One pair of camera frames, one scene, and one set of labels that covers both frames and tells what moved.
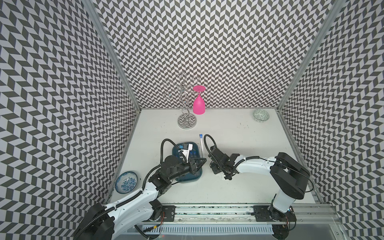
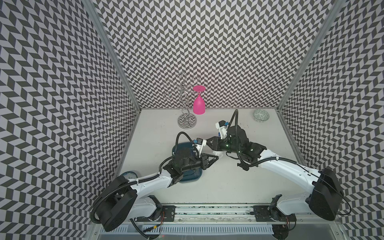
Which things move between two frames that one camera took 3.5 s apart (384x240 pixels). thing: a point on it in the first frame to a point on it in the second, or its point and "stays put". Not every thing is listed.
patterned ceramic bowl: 261,115 stays put
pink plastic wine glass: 198,105 stays put
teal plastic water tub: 177,158 stays put
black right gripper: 213,166 to 215,144
